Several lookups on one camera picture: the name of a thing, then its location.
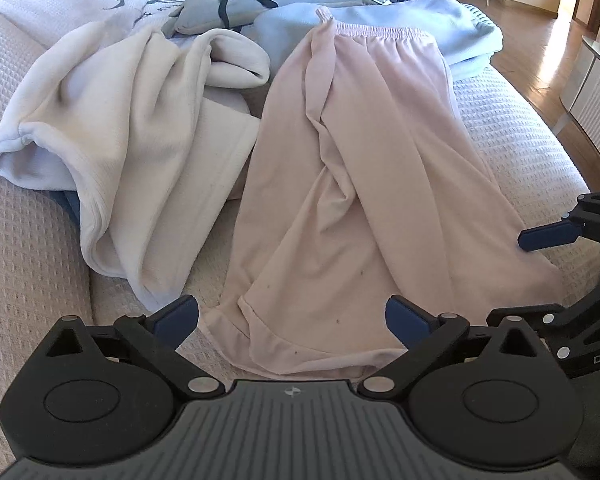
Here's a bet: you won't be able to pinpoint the black strap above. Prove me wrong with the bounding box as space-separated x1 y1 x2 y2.
216 0 281 30

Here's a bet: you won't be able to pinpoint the white cushion with plant print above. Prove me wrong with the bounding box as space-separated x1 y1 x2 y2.
0 0 206 51

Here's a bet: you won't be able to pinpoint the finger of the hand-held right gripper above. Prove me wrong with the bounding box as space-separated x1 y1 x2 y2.
517 191 600 254
486 257 600 336

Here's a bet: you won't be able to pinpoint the white cabinet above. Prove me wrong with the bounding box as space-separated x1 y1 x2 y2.
555 35 600 181

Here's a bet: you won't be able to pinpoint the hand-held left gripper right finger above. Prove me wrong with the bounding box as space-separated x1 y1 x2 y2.
357 294 551 402

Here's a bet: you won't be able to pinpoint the pale pink pants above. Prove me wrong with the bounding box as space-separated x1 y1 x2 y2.
200 7 563 380

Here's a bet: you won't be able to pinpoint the dark blue cloth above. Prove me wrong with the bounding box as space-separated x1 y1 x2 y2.
50 190 83 231

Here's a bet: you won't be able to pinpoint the cream knit garment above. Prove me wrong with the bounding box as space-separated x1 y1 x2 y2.
0 25 272 313

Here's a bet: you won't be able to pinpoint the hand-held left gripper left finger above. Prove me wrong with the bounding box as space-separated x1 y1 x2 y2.
39 294 227 402

